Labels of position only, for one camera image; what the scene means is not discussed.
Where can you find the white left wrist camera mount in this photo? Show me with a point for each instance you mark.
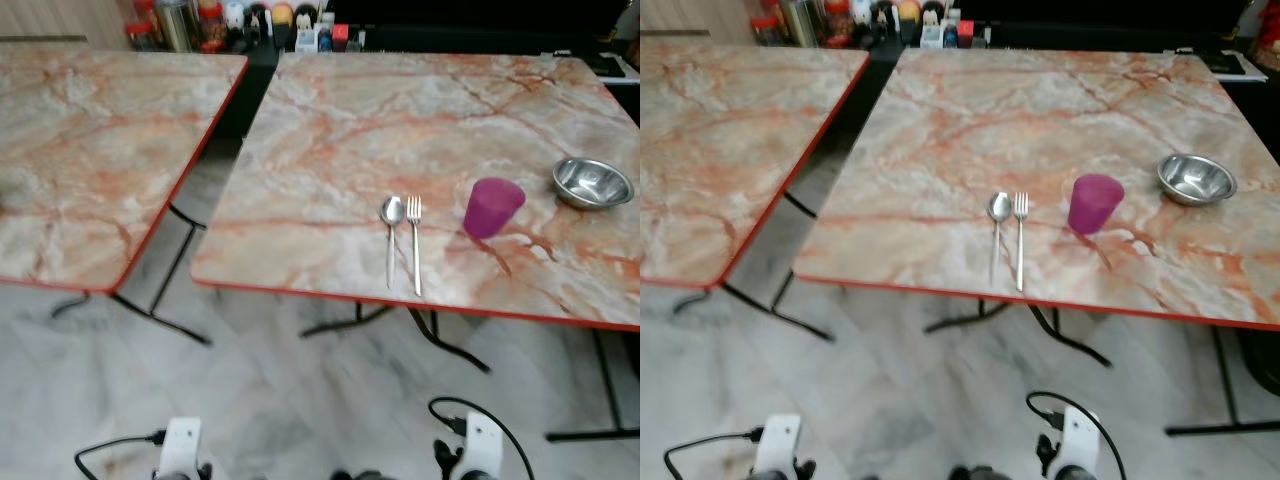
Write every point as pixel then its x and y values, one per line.
pixel 777 445
pixel 180 445

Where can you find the marble pattern folding table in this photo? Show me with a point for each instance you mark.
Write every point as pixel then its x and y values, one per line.
pixel 100 150
pixel 400 130
pixel 1000 130
pixel 730 150

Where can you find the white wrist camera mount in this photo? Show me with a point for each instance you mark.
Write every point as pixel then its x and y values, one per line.
pixel 777 445
pixel 180 445
pixel 1080 445
pixel 483 450

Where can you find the white figurine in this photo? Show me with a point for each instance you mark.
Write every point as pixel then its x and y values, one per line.
pixel 862 12
pixel 235 15

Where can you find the white paper sheet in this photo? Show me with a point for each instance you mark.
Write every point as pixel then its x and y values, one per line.
pixel 1245 68
pixel 625 72

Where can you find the yellow head figurine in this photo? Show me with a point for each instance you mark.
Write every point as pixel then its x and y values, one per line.
pixel 909 12
pixel 283 15

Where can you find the steel canister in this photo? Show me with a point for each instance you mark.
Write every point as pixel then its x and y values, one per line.
pixel 178 25
pixel 805 22

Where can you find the silver metal spoon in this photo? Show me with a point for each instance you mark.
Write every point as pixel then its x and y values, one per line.
pixel 1000 207
pixel 392 210

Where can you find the dark robot leg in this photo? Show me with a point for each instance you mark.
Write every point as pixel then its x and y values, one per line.
pixel 975 474
pixel 368 475

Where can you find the small stainless steel bowl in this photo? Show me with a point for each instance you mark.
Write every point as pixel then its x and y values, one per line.
pixel 1196 180
pixel 592 185

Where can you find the small white box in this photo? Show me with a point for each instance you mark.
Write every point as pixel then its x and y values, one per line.
pixel 312 42
pixel 935 38

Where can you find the tall red jar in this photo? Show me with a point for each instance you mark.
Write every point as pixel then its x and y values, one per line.
pixel 838 25
pixel 211 30

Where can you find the light wooden cabinet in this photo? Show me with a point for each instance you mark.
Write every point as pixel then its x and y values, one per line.
pixel 60 20
pixel 700 18

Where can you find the silver metal fork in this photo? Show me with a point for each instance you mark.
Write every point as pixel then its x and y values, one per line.
pixel 1020 250
pixel 415 250

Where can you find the red lid jar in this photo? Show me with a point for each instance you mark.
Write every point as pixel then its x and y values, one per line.
pixel 143 38
pixel 770 32

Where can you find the black screen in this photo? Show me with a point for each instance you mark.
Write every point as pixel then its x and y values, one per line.
pixel 1100 10
pixel 480 12

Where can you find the purple plastic cup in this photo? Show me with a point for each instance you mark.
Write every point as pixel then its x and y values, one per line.
pixel 492 208
pixel 1094 203

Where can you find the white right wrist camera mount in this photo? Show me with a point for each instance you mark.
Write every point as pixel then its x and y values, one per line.
pixel 483 450
pixel 1080 445

